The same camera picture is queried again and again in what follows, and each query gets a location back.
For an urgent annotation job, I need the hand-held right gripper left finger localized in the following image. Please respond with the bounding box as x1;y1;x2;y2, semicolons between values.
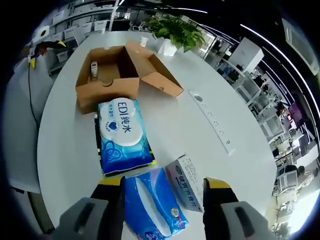
52;175;127;240

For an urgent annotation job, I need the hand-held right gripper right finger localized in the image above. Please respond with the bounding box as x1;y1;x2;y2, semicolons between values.
202;176;272;240

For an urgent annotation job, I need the blue tissue pack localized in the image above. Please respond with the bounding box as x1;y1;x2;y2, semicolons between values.
122;166;189;240

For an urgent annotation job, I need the white medicine box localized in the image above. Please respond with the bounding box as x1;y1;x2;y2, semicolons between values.
164;154;205;213

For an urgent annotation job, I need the white spray bottle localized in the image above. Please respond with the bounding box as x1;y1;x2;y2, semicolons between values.
89;61;100;81

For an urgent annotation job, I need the blue white wet wipes pack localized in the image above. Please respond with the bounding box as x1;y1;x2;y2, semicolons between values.
97;97;156;175

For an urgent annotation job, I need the brown cardboard shoe box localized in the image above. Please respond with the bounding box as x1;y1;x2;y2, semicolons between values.
75;41;185;115

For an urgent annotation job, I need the white storage shelf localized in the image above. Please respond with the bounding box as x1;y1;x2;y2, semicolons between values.
37;0;113;73

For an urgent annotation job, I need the grey mesh office chair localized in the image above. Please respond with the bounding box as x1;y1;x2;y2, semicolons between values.
7;58;55;195

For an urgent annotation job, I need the white table power strip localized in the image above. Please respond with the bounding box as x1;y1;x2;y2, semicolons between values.
187;90;236;156

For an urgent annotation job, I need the row of white office chairs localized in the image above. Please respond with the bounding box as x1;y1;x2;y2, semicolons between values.
234;72;301;201

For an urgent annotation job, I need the green potted plant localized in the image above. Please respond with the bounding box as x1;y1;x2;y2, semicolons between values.
147;16;207;56

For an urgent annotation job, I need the white square pillar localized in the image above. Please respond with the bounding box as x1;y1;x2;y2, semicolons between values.
228;37;265;73

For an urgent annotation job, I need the curved ceiling light strip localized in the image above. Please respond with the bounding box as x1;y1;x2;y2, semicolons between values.
239;23;320;111

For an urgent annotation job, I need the ceiling air conditioner vent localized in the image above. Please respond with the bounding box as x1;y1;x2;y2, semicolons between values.
282;18;316;76

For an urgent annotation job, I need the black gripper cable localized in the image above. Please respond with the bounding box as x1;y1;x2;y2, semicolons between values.
26;67;41;126

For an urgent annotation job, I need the purple wall screen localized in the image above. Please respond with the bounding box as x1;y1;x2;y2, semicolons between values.
287;104;305;131

